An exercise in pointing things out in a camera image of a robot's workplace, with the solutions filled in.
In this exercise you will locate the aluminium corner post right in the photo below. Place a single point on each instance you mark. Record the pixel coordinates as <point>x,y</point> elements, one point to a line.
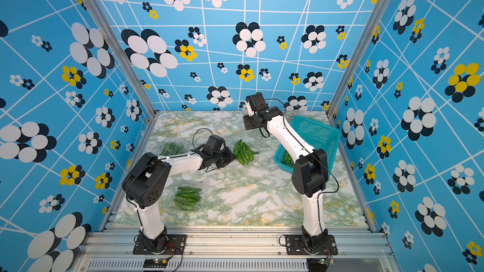
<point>360,48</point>

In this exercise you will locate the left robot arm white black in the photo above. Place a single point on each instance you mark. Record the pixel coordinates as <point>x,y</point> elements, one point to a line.
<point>144,185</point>

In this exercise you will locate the teal plastic basket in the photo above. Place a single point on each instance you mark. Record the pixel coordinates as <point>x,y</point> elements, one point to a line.
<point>319,135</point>

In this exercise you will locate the circuit board right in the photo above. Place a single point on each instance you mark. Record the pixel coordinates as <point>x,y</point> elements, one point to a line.
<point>319,265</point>

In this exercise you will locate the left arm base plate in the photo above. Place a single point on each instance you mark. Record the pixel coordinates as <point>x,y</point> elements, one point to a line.
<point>171,244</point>

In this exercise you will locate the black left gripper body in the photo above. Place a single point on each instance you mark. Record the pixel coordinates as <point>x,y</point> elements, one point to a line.
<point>224,157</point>

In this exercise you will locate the aluminium corner post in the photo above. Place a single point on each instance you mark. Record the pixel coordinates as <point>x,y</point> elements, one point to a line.
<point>101,20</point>
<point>360,48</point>

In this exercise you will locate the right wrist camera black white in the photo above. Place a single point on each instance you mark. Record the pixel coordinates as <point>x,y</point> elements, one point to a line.
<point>256,103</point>

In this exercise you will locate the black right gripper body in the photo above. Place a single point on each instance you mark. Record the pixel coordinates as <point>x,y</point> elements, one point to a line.
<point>251,122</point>

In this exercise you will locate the aluminium corner post left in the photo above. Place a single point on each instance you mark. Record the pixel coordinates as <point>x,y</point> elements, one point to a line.
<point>101,20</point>

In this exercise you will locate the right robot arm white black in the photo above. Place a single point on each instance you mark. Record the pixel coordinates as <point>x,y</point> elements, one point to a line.
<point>310,171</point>

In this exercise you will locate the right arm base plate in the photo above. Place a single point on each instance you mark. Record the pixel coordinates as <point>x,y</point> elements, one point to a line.
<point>300,245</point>

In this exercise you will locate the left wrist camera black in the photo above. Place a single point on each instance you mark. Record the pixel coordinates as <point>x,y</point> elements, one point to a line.
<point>214,144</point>

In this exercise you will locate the green peppers inside basket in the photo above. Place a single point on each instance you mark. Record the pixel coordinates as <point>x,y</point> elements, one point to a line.
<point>287,160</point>

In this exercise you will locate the green circuit board left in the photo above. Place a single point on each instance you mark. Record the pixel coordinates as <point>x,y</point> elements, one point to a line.
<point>151,263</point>

